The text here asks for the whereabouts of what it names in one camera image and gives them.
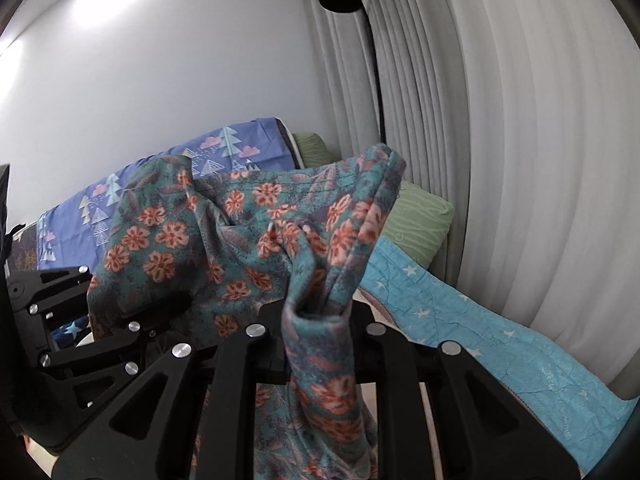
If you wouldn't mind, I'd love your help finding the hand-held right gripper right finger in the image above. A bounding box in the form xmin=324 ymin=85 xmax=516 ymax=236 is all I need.
xmin=350 ymin=300 xmax=588 ymax=480

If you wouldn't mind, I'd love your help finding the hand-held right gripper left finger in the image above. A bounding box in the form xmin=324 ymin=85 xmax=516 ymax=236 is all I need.
xmin=52 ymin=302 xmax=291 ymax=480

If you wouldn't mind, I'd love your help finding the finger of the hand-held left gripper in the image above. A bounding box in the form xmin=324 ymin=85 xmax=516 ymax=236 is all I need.
xmin=39 ymin=319 xmax=153 ymax=411
xmin=10 ymin=266 xmax=94 ymax=317

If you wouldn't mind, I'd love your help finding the teal floral garment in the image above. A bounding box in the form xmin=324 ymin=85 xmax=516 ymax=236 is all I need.
xmin=86 ymin=142 xmax=407 ymax=480

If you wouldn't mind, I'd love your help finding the navy star plush blanket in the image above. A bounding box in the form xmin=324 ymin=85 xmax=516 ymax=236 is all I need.
xmin=50 ymin=317 xmax=93 ymax=351

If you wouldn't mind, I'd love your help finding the dark branch print cloth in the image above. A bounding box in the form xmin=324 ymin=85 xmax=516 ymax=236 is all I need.
xmin=7 ymin=222 xmax=42 ymax=273

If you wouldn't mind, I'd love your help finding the light blue star quilt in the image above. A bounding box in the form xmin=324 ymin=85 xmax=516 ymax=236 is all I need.
xmin=357 ymin=237 xmax=640 ymax=471

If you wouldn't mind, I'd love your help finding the green pillow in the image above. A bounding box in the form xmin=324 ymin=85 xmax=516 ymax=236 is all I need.
xmin=291 ymin=132 xmax=456 ymax=268

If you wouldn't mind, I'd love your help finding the purple tree print pillow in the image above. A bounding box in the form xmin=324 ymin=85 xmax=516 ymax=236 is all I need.
xmin=37 ymin=117 xmax=298 ymax=266

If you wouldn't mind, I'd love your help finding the grey curtain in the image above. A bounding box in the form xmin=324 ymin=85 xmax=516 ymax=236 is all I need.
xmin=300 ymin=0 xmax=640 ymax=401

